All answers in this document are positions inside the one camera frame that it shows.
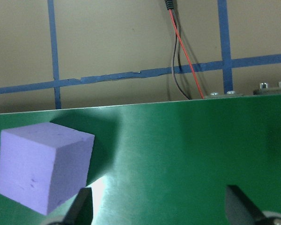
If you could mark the green conveyor belt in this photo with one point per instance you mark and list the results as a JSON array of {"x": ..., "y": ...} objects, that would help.
[{"x": 178, "y": 152}]

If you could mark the purple foam block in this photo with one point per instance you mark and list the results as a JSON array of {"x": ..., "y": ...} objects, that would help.
[{"x": 32, "y": 164}]

